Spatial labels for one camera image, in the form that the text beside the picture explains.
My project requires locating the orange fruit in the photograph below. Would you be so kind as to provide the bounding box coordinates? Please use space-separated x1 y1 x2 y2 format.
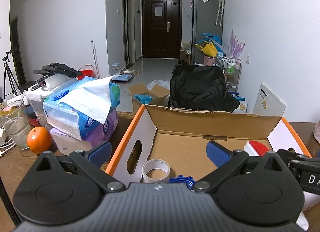
27 126 52 154

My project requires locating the white mop pole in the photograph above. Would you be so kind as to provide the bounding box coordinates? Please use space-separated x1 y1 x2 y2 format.
91 40 100 78

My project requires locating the red bucket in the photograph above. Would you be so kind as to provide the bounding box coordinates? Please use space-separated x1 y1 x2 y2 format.
78 65 97 80

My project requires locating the white tape roll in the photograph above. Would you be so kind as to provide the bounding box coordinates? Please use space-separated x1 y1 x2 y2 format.
142 159 171 184

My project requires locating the white flat board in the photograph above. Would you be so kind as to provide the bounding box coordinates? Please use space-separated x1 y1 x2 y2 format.
252 83 286 117

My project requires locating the metal trolley rack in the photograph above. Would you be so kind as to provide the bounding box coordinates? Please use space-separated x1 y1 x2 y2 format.
221 57 242 90

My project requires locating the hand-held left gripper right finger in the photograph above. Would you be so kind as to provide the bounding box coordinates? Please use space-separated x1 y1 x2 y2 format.
194 141 290 195

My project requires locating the white plastic bag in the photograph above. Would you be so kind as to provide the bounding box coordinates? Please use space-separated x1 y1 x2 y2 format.
146 80 170 92

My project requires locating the pink stone vase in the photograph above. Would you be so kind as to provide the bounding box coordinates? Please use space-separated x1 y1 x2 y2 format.
312 121 320 145

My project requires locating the orange cardboard box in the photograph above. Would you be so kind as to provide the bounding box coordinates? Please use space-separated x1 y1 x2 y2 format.
105 104 320 210

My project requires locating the clear container with white lid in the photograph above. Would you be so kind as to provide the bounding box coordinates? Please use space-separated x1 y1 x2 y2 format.
25 82 75 127

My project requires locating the pink bucket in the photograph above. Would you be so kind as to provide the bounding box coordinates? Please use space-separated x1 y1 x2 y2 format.
204 55 217 67

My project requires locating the blue pet feeder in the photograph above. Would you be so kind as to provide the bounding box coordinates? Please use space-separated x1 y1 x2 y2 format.
112 63 133 83

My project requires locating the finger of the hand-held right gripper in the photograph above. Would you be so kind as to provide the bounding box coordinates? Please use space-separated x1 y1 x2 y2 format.
277 148 320 171

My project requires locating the white charger with cable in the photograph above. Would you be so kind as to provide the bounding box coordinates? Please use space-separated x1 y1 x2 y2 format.
0 125 15 158

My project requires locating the folded clear umbrella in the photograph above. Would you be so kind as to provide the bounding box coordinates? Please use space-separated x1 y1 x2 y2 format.
215 0 225 26

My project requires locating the blue folded frame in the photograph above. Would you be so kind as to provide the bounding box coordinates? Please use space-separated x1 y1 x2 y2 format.
201 32 223 47

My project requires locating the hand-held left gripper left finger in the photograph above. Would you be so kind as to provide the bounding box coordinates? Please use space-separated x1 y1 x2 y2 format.
30 141 125 200

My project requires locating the red and white lint brush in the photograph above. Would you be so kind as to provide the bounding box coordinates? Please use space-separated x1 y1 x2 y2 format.
243 140 278 158

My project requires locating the black folding holder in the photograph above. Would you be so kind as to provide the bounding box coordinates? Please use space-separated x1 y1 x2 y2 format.
33 63 83 83

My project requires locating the dark brown door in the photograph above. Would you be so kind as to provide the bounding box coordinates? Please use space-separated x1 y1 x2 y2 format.
141 0 182 60

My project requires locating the black tripod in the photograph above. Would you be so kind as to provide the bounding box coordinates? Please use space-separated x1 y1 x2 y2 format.
2 50 20 102

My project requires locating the grey refrigerator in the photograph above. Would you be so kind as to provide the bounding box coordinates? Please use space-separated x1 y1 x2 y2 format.
191 0 224 66

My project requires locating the blue tissue pack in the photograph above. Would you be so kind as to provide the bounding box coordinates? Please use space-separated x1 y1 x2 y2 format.
43 75 120 140

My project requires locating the blue ridged bottle cap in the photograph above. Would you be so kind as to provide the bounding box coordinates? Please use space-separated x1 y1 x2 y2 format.
168 176 195 191

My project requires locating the clear drinking glass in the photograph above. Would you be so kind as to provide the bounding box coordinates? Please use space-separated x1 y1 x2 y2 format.
0 100 32 150

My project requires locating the purple tissue pack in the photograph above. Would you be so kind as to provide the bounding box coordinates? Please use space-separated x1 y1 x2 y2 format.
50 109 119 147

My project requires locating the white printed bag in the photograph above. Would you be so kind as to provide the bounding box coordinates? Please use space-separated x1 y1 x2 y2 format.
235 93 248 113

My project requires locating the black bag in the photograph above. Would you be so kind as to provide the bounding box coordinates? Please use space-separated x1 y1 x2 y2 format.
168 64 240 112

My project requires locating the open brown carton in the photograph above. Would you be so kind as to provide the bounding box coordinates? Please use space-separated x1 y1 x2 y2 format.
125 83 171 113

